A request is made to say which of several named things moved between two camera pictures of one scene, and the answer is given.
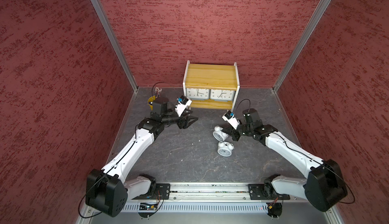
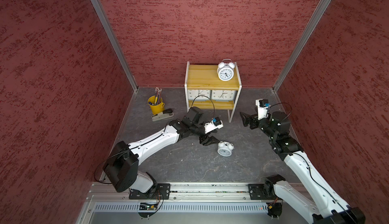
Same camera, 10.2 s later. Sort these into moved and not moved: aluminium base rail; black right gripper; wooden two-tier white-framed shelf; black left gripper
Moved: black left gripper; black right gripper
Not moved: wooden two-tier white-framed shelf; aluminium base rail
